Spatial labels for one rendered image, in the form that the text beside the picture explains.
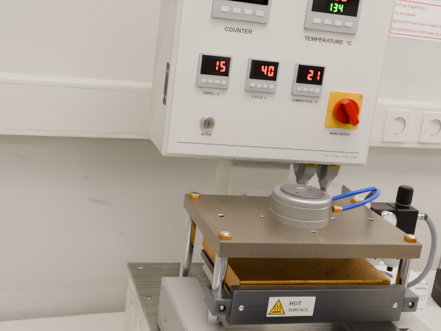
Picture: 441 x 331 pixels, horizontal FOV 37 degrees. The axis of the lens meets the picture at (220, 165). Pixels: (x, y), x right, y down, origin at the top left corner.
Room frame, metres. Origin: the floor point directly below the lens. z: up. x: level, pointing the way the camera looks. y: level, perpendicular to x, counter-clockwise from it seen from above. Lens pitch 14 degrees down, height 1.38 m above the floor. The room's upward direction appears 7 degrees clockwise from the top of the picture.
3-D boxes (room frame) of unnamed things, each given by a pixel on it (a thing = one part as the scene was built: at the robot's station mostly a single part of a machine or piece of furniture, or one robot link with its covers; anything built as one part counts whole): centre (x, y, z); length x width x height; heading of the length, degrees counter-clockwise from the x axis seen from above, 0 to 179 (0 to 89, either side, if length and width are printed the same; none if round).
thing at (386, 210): (1.03, -0.28, 1.05); 0.15 x 0.05 x 0.15; 108
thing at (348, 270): (0.84, -0.12, 1.07); 0.22 x 0.17 x 0.10; 108
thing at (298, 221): (0.87, -0.12, 1.08); 0.31 x 0.24 x 0.13; 108
